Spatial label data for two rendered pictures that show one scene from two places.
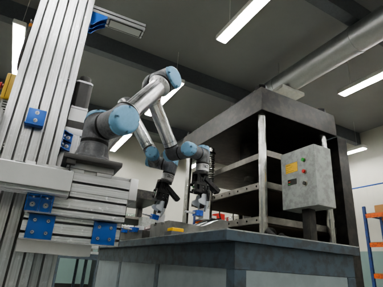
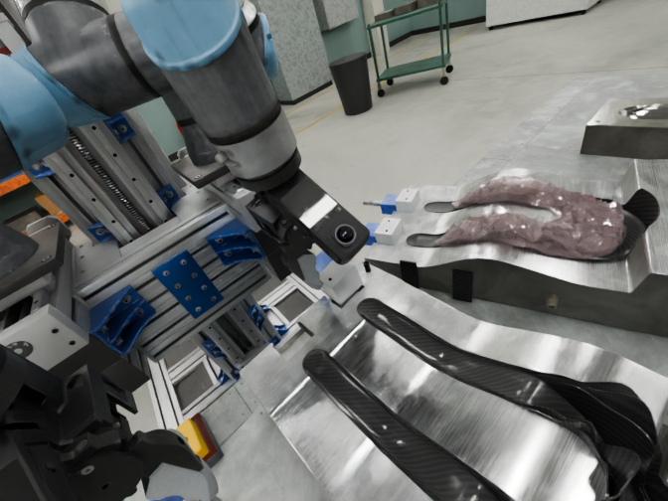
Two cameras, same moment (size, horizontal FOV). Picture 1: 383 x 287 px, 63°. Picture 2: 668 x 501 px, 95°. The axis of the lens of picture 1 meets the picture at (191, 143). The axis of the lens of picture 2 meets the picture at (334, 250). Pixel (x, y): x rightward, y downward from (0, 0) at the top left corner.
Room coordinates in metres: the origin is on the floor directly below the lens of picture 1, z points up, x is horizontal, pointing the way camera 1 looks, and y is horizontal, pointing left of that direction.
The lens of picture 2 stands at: (1.85, -0.19, 1.24)
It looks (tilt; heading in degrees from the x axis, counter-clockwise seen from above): 38 degrees down; 88
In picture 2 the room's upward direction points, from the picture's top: 21 degrees counter-clockwise
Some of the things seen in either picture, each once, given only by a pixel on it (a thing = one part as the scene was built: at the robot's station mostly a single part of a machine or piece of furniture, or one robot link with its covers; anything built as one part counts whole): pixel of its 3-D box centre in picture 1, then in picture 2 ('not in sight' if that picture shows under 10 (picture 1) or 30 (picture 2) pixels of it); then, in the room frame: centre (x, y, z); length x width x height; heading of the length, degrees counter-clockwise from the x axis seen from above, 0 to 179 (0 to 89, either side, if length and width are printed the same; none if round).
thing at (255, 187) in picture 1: (255, 202); not in sight; (2.86, -0.62, 1.26); 1.10 x 0.74 x 0.05; 28
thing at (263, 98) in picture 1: (250, 151); not in sight; (2.84, -0.58, 1.75); 1.30 x 0.84 x 0.61; 28
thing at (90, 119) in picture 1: (98, 127); not in sight; (1.25, 0.41, 1.20); 0.13 x 0.12 x 0.14; 51
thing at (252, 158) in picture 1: (255, 176); not in sight; (2.87, -0.63, 1.51); 1.10 x 0.70 x 0.05; 28
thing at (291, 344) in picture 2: not in sight; (296, 346); (1.76, 0.11, 0.87); 0.05 x 0.05 x 0.04; 28
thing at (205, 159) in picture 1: (202, 155); not in sight; (1.64, -0.07, 1.25); 0.09 x 0.08 x 0.11; 141
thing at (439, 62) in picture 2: not in sight; (412, 43); (3.89, 4.19, 0.50); 0.98 x 0.55 x 1.01; 142
